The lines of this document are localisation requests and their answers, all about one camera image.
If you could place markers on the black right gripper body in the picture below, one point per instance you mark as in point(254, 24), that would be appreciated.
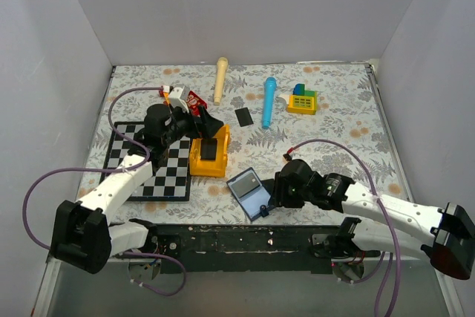
point(286, 194)

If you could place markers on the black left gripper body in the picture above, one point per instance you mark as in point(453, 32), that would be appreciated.
point(182, 125)

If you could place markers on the black VIP card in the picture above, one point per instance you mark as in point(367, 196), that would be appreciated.
point(268, 185)

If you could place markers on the black credit card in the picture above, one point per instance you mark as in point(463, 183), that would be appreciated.
point(244, 117)

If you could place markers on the blue leather card holder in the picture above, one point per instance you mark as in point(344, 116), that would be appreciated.
point(256, 204)

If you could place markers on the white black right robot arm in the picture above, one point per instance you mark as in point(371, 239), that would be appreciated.
point(443, 235)

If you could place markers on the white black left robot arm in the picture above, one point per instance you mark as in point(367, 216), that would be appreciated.
point(83, 234)

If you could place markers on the black card in bin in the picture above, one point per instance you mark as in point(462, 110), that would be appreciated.
point(208, 149)

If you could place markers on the red owl toy block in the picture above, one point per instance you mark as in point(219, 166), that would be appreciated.
point(193, 102)

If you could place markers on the yellow plastic bin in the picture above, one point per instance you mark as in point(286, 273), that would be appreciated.
point(217, 168)

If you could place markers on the black silver chessboard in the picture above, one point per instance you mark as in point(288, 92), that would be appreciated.
point(172, 181)

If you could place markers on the cream toy microphone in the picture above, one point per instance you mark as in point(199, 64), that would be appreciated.
point(222, 65)

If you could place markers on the blue toy microphone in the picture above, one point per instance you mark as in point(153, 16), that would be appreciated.
point(270, 86)

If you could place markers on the yellow green toy brick house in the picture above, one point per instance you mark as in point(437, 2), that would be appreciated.
point(301, 100)

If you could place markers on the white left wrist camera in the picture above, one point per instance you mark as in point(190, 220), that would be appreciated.
point(177, 96)

